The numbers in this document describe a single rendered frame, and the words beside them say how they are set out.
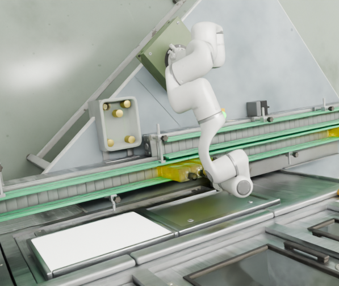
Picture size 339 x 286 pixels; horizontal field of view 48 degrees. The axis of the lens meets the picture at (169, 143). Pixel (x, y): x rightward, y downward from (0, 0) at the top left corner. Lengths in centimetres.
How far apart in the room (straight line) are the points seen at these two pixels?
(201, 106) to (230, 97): 91
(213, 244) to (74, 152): 76
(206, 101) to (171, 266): 51
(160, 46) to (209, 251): 95
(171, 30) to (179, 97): 66
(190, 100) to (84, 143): 66
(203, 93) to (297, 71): 133
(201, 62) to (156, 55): 53
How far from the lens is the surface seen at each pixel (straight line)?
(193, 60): 126
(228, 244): 128
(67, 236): 141
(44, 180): 154
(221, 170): 120
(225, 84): 207
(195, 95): 119
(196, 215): 144
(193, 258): 121
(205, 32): 145
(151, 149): 168
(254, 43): 223
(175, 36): 182
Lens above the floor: 237
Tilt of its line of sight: 60 degrees down
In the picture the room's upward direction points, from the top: 97 degrees clockwise
